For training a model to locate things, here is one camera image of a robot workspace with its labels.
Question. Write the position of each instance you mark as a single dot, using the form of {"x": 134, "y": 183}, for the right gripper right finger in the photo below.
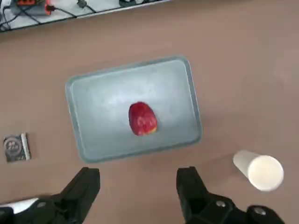
{"x": 194, "y": 198}

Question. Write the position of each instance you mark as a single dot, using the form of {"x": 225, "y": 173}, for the white paper cup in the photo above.
{"x": 264, "y": 172}

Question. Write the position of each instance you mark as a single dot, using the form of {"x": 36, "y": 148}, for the orange gray power strip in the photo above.
{"x": 32, "y": 9}

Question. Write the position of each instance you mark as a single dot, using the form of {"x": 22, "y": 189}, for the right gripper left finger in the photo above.
{"x": 77, "y": 193}

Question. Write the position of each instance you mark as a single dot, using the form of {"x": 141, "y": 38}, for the red apple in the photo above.
{"x": 142, "y": 119}

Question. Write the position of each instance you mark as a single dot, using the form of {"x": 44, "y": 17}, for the gray tray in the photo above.
{"x": 105, "y": 105}

